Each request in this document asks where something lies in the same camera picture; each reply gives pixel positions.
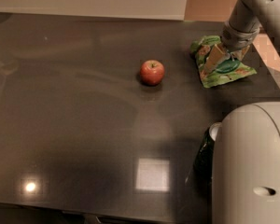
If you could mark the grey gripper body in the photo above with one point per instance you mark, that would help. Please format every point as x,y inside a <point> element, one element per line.
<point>237,40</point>

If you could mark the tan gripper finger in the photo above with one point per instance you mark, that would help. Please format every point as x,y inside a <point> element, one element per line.
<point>217,55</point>
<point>243,52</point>

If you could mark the green soda can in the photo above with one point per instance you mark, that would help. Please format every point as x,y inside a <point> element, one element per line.
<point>204,158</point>

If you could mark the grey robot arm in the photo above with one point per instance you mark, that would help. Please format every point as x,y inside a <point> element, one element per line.
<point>246,161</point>

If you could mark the red apple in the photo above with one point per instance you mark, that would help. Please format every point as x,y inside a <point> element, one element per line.
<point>152,72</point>

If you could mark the green rice chip bag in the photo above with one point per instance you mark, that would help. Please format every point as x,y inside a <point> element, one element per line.
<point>226,72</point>

